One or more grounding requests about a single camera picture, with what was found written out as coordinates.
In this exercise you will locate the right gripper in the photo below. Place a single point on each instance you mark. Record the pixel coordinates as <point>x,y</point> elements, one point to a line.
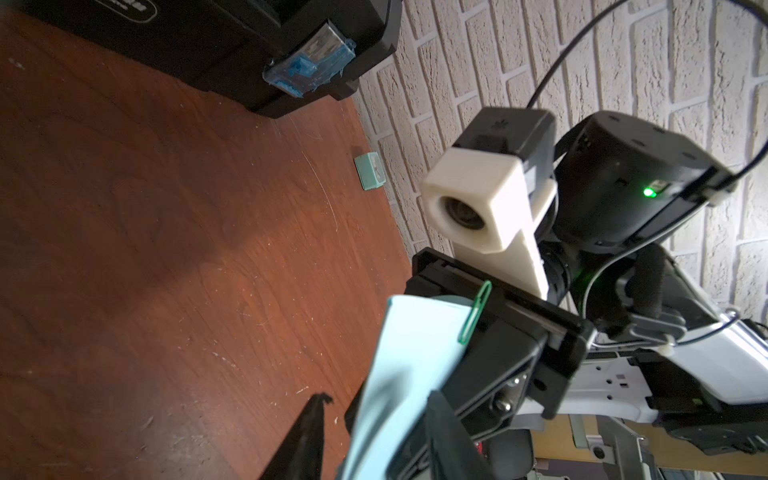
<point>523,348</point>

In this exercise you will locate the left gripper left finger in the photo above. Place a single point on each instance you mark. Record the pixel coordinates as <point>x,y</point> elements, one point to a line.
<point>300,455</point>

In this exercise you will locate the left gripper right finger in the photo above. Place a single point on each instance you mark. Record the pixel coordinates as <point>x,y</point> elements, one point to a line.
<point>452,453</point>

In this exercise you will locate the green paperclip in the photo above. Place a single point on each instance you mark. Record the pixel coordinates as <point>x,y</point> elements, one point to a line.
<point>475,312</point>

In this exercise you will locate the light blue paper sheet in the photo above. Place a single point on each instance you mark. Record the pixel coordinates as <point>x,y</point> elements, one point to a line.
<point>417,351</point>

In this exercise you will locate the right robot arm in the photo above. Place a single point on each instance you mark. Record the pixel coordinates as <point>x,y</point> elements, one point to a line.
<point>587,313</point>

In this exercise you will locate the small teal alarm clock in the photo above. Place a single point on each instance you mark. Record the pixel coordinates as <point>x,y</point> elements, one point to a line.
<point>370,170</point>

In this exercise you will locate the black plastic toolbox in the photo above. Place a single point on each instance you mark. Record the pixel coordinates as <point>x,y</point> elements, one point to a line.
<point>272,57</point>

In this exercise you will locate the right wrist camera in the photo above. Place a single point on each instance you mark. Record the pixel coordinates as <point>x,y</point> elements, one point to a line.
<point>490,191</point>

